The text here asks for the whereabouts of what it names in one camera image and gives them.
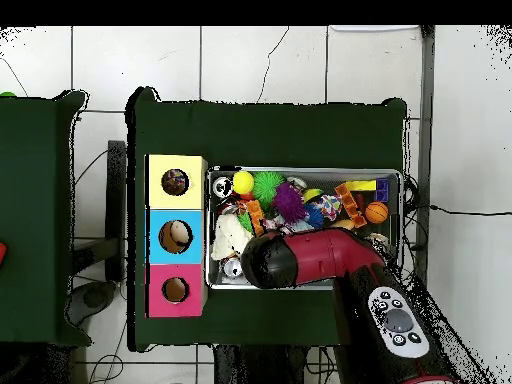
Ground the purple spiky toy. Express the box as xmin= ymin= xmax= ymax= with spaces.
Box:
xmin=272 ymin=181 xmax=308 ymax=222

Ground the colourful polka dot cloth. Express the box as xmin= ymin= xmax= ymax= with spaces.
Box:
xmin=162 ymin=169 xmax=190 ymax=196

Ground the green spiky rubber ball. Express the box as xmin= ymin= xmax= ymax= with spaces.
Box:
xmin=252 ymin=171 xmax=286 ymax=203

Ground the dark green table cloth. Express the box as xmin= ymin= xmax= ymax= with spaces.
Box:
xmin=126 ymin=86 xmax=408 ymax=353

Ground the wooden box with three holes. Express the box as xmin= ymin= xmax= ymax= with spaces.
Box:
xmin=144 ymin=154 xmax=210 ymax=319

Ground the yellow tennis ball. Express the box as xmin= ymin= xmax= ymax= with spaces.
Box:
xmin=232 ymin=170 xmax=256 ymax=195

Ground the green covered side table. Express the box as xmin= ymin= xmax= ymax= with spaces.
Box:
xmin=0 ymin=90 xmax=92 ymax=347

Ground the black stand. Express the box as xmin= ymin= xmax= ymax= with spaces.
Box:
xmin=71 ymin=139 xmax=128 ymax=283

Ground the cream waffle cloth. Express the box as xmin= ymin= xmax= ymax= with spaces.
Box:
xmin=210 ymin=213 xmax=253 ymax=261

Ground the yellow plastic block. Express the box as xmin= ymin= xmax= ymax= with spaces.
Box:
xmin=345 ymin=179 xmax=378 ymax=193

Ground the clear mesh bin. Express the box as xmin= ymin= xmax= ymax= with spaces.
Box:
xmin=204 ymin=166 xmax=404 ymax=292

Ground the black cable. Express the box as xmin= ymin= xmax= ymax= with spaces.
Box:
xmin=415 ymin=203 xmax=512 ymax=217

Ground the orange basketball toy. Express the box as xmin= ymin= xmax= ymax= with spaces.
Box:
xmin=364 ymin=200 xmax=390 ymax=224

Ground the orange plastic brick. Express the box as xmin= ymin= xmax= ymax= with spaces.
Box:
xmin=334 ymin=181 xmax=368 ymax=229
xmin=245 ymin=199 xmax=266 ymax=237

